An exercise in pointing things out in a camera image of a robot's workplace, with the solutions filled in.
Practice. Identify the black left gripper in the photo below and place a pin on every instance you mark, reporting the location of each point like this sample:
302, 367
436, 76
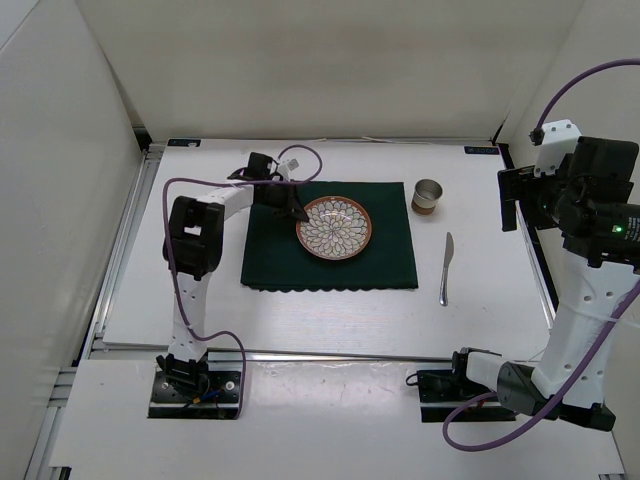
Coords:
292, 206

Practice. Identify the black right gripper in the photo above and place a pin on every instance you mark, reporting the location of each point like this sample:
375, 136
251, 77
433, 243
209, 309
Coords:
521, 184

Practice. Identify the floral patterned ceramic plate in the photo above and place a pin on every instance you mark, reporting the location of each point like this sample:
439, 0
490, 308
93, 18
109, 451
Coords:
338, 228

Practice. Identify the dark green cloth napkin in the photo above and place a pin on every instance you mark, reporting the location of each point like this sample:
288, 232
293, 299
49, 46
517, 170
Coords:
275, 260

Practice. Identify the metal cup with cork base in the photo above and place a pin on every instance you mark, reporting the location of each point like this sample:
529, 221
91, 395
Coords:
426, 195

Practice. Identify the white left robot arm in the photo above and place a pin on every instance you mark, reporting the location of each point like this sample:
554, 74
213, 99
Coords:
193, 214

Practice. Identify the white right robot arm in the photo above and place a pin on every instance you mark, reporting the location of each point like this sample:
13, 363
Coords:
586, 197

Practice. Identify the silver table knife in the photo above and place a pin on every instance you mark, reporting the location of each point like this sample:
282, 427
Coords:
448, 256

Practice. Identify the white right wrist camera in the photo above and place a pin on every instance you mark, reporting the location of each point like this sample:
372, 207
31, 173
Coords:
554, 141

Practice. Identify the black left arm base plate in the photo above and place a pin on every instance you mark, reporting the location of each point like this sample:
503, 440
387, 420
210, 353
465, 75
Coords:
191, 390

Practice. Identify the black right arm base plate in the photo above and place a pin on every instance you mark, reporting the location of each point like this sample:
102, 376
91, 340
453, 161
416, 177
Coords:
439, 394

